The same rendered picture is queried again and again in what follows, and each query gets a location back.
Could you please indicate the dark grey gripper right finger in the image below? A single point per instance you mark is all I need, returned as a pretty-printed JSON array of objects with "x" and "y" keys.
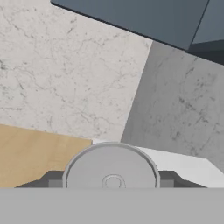
[{"x": 168, "y": 178}]

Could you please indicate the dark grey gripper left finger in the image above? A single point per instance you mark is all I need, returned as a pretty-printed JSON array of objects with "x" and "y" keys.
[{"x": 54, "y": 178}]

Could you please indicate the white flat digital scale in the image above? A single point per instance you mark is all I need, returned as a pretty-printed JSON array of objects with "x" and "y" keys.
[{"x": 186, "y": 167}]

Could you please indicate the blue-grey cabinet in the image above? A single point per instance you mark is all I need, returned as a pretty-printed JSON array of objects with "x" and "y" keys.
[{"x": 208, "y": 32}]

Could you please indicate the blue-grey cabinet door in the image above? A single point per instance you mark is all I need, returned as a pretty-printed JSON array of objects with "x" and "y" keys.
[{"x": 140, "y": 17}]

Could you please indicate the tan wooden board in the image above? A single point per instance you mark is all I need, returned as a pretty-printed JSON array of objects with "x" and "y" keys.
[{"x": 32, "y": 156}]

